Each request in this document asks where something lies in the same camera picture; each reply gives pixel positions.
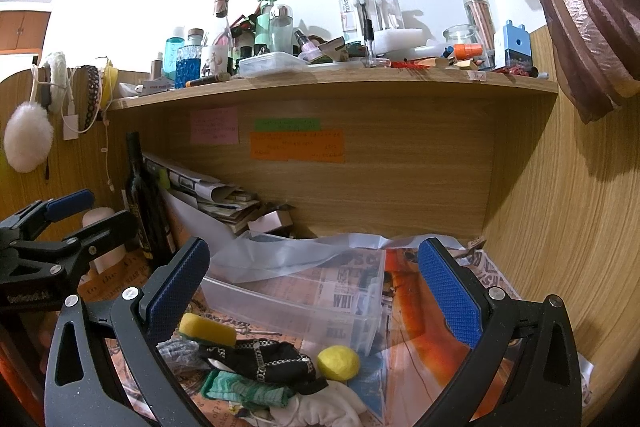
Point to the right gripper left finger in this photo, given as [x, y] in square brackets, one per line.
[144, 317]

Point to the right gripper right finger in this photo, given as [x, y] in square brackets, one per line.
[484, 324]

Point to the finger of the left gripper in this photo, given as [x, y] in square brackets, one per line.
[40, 214]
[123, 227]

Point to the yellow sponge block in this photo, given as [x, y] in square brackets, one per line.
[204, 330]

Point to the grey mesh scrubber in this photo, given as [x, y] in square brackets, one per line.
[182, 356]

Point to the green knitted cloth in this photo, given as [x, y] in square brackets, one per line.
[232, 387]

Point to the black lace fabric piece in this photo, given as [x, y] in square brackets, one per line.
[267, 361]

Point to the clear plastic storage box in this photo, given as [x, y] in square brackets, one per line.
[336, 303]

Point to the yellow felt ball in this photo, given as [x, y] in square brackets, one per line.
[338, 363]

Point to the white drawstring pouch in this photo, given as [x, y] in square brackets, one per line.
[334, 405]

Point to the pink cylindrical container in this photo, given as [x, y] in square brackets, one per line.
[108, 259]

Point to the white fluffy pompom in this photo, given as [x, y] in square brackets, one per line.
[28, 137]

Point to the white phone charger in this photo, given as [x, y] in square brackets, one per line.
[70, 127]

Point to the dark wine bottle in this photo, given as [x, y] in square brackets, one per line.
[147, 205]

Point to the white plastic bag sheet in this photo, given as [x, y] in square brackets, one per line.
[252, 256]

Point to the stack of rolled newspapers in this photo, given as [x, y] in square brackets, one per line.
[227, 203]

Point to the black patterned headband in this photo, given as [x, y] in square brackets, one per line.
[94, 93]

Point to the small white cardboard box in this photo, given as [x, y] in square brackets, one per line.
[275, 222]

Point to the pink sticky note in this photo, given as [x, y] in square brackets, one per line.
[214, 126]

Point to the teal micellar water bottle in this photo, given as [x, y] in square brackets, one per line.
[172, 45]

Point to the blue liquid glass bottle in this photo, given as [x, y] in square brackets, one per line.
[188, 64]

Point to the orange sticky note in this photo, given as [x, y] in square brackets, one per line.
[312, 146]

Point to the green sticky note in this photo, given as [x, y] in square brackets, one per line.
[287, 124]

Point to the wooden shelf board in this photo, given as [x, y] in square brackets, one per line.
[314, 83]

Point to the clear bottle with cork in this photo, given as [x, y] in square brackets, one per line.
[220, 39]

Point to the orange marker cap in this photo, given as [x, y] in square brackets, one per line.
[467, 51]

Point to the blue plastic sharpener box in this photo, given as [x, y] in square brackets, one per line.
[516, 45]

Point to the clear lidded small box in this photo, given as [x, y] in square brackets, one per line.
[270, 64]

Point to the mint green pump bottle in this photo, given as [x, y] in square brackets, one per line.
[262, 26]

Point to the silver cap perfume bottle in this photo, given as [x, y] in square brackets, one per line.
[281, 29]

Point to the glass jar with sticks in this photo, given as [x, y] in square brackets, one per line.
[479, 15]

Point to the clear organizer with brushes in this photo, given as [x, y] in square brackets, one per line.
[385, 18]

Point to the pink satin curtain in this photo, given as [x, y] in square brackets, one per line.
[597, 47]

